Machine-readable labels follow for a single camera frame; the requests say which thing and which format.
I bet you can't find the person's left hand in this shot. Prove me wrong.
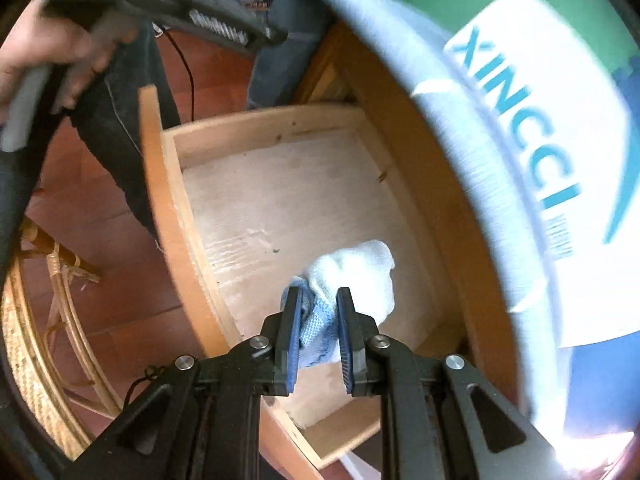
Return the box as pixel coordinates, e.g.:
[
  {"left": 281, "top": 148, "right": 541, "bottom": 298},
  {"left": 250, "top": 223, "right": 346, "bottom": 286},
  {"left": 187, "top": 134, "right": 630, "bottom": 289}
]
[{"left": 0, "top": 0, "right": 118, "bottom": 123}]

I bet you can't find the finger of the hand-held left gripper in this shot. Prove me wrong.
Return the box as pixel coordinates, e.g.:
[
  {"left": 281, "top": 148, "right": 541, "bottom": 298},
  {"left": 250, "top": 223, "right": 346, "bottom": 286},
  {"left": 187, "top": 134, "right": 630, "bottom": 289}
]
[{"left": 145, "top": 0, "right": 288, "bottom": 53}]

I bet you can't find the black cable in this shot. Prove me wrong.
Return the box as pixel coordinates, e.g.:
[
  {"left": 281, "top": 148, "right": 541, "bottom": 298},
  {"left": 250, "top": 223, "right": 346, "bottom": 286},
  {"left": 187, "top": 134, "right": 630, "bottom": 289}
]
[{"left": 155, "top": 25, "right": 196, "bottom": 123}]

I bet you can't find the person's left leg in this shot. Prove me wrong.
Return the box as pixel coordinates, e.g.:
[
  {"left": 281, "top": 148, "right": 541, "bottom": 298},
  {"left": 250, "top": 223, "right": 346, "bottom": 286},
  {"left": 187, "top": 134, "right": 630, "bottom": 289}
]
[{"left": 67, "top": 22, "right": 183, "bottom": 251}]

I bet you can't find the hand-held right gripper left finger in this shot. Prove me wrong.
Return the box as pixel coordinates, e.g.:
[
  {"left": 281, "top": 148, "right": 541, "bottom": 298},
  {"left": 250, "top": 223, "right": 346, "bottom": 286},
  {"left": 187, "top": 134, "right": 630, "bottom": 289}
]
[{"left": 60, "top": 285, "right": 306, "bottom": 480}]

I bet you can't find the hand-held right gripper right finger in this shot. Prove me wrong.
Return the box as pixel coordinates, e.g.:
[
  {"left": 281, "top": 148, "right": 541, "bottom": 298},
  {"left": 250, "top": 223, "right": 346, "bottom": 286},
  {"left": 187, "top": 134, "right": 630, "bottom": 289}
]
[{"left": 335, "top": 286, "right": 561, "bottom": 480}]

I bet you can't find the black cord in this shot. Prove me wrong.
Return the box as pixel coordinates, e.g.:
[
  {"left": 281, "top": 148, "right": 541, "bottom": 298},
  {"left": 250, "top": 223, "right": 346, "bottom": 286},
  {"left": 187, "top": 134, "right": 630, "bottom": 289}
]
[{"left": 120, "top": 365, "right": 168, "bottom": 411}]

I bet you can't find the light blue fluffy sock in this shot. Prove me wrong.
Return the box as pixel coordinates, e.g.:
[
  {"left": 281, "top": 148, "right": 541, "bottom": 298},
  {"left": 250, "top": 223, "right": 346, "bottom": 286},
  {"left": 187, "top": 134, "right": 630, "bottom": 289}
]
[{"left": 280, "top": 240, "right": 397, "bottom": 368}]

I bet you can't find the blue checked cushion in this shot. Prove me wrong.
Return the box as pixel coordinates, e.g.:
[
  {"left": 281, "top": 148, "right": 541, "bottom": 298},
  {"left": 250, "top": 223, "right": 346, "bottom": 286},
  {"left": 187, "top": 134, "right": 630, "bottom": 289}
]
[{"left": 248, "top": 0, "right": 571, "bottom": 431}]

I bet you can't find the wooden drawer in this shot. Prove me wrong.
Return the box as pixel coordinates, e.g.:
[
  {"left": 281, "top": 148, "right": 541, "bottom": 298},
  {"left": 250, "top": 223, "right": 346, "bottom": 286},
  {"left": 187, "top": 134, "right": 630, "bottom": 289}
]
[{"left": 138, "top": 85, "right": 481, "bottom": 471}]

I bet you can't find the rattan chair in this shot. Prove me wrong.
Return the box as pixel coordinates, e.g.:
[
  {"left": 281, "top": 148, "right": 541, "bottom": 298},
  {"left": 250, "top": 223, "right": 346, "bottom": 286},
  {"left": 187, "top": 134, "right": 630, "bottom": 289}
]
[{"left": 0, "top": 215, "right": 126, "bottom": 461}]

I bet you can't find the white cardboard shoe box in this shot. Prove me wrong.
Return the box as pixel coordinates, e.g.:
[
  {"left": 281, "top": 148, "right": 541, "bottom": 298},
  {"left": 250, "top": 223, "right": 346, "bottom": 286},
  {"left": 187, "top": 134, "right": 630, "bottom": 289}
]
[{"left": 442, "top": 0, "right": 640, "bottom": 348}]

